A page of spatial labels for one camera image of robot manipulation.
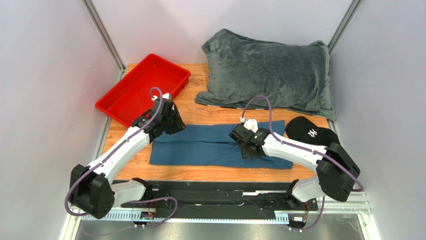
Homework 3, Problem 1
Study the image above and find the blue t shirt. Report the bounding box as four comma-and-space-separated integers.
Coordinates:
149, 124, 293, 170

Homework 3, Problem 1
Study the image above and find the black baseball cap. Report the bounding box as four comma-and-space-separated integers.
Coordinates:
285, 116, 340, 147

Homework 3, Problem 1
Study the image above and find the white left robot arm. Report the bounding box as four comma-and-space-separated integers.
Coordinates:
64, 97, 186, 219

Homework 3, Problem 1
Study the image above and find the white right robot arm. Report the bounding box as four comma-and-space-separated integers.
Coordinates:
229, 122, 364, 203

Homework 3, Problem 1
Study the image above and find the red plastic tray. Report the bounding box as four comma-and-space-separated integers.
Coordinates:
95, 53, 191, 128

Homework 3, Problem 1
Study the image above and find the grey plush pillow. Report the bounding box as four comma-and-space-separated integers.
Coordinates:
195, 29, 337, 121

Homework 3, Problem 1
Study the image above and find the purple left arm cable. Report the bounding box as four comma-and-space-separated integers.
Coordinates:
64, 86, 179, 238

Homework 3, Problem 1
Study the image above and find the left aluminium frame post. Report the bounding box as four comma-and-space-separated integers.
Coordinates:
82, 0, 126, 73

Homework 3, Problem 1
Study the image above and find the aluminium frame post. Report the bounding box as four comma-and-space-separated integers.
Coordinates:
82, 0, 126, 73
328, 0, 363, 56

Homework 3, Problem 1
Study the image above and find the right aluminium frame post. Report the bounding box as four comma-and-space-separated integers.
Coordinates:
328, 0, 363, 56

